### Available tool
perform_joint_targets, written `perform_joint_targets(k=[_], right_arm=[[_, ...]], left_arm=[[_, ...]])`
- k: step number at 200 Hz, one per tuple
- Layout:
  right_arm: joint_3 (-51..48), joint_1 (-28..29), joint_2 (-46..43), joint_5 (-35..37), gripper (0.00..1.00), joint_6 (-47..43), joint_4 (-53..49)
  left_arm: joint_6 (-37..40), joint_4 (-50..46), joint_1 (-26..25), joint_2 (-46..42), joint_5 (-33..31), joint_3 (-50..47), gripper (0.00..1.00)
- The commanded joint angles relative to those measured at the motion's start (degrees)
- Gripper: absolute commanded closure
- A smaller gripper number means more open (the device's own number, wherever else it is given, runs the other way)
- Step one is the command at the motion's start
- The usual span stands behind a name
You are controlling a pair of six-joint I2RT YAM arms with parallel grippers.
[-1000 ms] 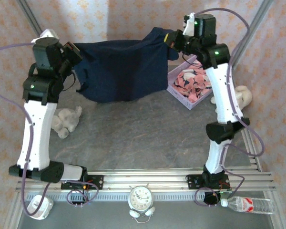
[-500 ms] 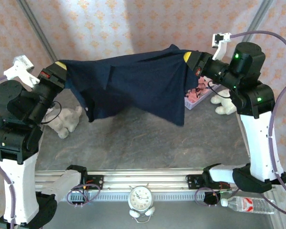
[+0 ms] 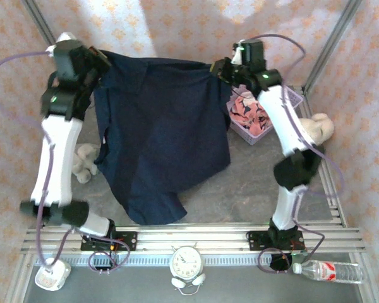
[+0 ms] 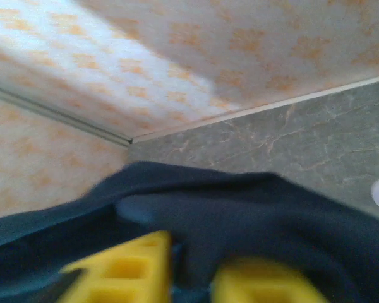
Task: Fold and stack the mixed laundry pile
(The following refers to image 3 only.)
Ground pink patterned shorts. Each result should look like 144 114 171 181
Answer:
232 95 275 140

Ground navy blue shirt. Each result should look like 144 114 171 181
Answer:
93 50 233 227

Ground lavender plastic basket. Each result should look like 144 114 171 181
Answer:
226 84 304 146

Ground grey plush toy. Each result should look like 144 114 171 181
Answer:
71 143 100 184

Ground cream plush toy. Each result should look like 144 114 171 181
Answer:
298 112 335 148

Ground small white plastic device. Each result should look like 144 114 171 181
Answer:
34 257 72 292

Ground white alarm clock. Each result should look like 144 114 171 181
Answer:
170 242 205 282

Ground clear plastic water bottle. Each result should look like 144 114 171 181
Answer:
292 259 366 284

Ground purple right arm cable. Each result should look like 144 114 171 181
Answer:
244 33 346 275

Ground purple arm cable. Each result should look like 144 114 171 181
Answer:
0 51 131 275
244 33 346 275

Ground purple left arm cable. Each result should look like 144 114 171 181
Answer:
0 51 131 275

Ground aluminium frame post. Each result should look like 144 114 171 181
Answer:
303 0 363 93
21 0 58 47

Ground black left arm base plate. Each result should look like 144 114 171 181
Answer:
80 230 138 253

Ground aluminium side rail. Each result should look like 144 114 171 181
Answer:
315 162 348 229

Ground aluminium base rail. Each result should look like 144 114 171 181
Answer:
20 224 366 255

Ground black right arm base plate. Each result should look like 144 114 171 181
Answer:
246 230 304 252

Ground aluminium frame bar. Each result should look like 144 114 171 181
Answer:
350 252 379 303
4 252 36 303

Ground grey slotted cable duct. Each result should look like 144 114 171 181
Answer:
34 254 351 267

